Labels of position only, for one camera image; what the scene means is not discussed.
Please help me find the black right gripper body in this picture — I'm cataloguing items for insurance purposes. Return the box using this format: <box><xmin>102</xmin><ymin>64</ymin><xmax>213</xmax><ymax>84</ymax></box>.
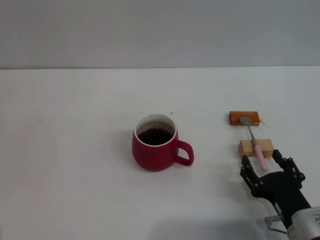
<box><xmin>251</xmin><ymin>171</ymin><xmax>312</xmax><ymax>226</ymax></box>

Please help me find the pink-handled metal spoon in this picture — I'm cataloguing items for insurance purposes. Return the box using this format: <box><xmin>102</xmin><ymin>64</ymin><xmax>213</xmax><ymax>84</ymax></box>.
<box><xmin>239</xmin><ymin>116</ymin><xmax>271</xmax><ymax>172</ymax></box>

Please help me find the red ceramic coffee cup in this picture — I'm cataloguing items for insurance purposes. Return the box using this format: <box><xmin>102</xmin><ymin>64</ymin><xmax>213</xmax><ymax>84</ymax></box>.
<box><xmin>131</xmin><ymin>113</ymin><xmax>195</xmax><ymax>173</ymax></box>

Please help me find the light wooden notched block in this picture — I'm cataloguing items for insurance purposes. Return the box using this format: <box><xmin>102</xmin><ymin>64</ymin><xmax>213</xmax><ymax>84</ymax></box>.
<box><xmin>237</xmin><ymin>138</ymin><xmax>275</xmax><ymax>161</ymax></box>

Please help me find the orange-brown wooden block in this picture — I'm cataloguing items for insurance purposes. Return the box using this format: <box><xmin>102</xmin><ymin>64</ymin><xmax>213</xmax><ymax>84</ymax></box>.
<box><xmin>229</xmin><ymin>111</ymin><xmax>261</xmax><ymax>128</ymax></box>

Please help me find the grey wrist cable with plug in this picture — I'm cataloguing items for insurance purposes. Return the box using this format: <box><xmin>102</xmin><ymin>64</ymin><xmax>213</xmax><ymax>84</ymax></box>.
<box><xmin>264</xmin><ymin>214</ymin><xmax>288</xmax><ymax>235</ymax></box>

